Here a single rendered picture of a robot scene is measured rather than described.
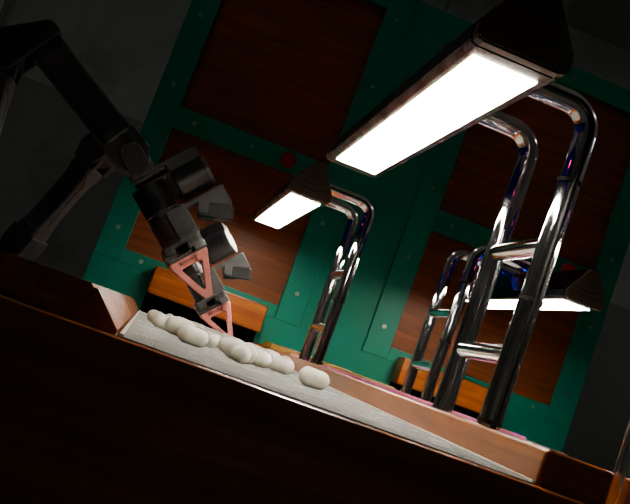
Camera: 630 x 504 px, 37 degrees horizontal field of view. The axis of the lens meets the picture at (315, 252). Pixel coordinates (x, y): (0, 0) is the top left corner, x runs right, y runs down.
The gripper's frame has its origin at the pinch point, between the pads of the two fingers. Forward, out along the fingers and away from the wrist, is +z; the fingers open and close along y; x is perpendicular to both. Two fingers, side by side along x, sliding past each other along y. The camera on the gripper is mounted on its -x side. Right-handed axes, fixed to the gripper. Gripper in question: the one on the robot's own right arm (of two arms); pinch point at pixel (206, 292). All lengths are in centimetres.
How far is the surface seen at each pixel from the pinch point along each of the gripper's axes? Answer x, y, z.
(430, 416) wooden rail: -9, -65, 20
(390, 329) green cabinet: -43, 90, 34
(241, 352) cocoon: 3, -59, 6
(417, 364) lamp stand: -35, 45, 37
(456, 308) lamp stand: -45, 34, 29
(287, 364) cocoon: -2.0, -39.0, 11.7
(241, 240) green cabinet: -20, 91, -6
